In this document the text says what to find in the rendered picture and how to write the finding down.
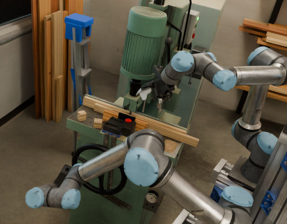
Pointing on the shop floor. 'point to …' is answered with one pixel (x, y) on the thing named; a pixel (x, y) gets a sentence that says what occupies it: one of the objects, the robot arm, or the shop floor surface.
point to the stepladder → (79, 60)
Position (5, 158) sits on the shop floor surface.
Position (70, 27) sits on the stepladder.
